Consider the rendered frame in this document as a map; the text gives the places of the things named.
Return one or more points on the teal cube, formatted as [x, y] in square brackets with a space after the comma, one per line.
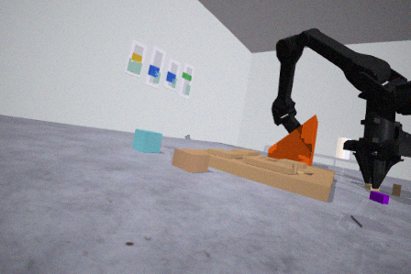
[147, 141]

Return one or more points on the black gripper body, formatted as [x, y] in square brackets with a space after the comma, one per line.
[379, 138]

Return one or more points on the purple block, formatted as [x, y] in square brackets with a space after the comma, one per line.
[379, 197]

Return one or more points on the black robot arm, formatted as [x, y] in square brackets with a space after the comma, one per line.
[365, 72]

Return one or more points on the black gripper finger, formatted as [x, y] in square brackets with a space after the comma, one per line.
[364, 165]
[379, 167]

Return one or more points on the dark grey bent rod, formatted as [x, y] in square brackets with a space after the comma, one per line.
[370, 224]

